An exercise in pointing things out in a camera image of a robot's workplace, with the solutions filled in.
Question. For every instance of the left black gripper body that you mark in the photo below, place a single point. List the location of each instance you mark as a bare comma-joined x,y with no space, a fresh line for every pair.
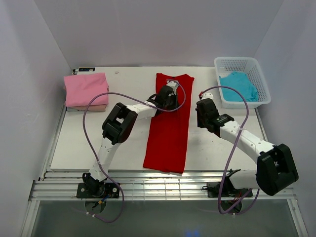
171,104

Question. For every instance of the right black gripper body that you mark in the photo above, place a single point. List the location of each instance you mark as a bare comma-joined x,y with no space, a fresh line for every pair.
201,120

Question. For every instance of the red t shirt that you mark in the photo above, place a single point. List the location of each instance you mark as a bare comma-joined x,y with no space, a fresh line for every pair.
168,135

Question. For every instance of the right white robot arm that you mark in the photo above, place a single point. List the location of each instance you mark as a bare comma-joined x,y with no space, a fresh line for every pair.
275,166

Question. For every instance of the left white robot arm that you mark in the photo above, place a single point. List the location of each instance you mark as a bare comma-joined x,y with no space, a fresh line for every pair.
118,126

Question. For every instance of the blue t shirt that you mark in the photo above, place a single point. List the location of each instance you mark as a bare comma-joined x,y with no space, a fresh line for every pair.
240,82

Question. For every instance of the white plastic basket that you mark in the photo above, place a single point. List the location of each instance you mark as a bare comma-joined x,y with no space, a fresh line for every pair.
250,66

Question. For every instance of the pink folded t shirt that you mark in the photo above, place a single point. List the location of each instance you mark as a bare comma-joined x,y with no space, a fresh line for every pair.
81,89

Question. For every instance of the black label device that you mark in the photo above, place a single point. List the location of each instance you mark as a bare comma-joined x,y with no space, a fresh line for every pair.
83,69

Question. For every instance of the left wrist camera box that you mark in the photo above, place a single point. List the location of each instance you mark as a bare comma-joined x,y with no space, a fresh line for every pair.
173,84

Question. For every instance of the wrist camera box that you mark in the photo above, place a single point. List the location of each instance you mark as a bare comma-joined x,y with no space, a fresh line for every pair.
206,95
173,84

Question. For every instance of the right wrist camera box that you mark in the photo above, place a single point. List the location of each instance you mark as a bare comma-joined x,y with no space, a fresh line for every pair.
206,95

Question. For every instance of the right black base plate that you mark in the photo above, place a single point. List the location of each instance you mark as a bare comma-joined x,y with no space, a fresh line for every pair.
212,189

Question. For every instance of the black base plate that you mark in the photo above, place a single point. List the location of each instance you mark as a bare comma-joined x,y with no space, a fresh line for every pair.
212,189
107,190

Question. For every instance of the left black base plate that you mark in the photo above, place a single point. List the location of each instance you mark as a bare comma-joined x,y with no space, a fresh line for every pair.
107,190

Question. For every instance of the aluminium frame rails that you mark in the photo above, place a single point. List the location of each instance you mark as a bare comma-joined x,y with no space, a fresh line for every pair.
158,205

